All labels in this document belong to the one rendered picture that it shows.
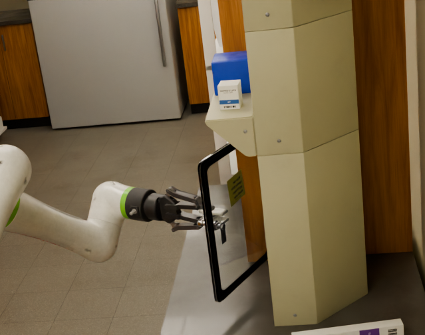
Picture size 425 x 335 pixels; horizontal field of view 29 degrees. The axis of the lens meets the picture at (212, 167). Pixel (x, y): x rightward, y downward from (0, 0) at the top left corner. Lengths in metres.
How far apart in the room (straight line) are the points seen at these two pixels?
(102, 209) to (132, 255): 2.48
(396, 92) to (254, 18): 0.59
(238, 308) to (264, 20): 0.81
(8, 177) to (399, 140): 1.08
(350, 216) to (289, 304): 0.27
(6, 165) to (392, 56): 1.05
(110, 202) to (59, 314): 2.08
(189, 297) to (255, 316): 0.22
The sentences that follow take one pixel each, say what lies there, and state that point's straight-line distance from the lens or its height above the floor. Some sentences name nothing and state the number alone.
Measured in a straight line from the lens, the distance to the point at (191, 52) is 7.11.
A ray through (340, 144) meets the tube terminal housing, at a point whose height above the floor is 1.39.
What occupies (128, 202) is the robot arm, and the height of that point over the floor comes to 1.22.
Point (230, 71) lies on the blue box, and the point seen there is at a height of 1.57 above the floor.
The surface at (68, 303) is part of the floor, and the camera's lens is 4.47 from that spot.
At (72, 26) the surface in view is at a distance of 7.11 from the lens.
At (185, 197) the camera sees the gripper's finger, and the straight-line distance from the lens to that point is 2.23.
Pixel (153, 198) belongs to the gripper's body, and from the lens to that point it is 2.29.
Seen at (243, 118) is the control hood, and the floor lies 1.51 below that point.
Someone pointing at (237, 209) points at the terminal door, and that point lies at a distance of 2.23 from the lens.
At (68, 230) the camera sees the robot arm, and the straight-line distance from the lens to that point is 2.29.
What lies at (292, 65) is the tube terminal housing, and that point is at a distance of 1.92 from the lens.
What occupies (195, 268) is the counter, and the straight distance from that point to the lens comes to 2.53.
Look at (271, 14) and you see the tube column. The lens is 1.90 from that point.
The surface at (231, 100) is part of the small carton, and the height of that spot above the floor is 1.53.
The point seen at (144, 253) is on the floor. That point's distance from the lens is 4.83.
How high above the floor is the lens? 2.09
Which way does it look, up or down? 20 degrees down
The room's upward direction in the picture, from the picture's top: 7 degrees counter-clockwise
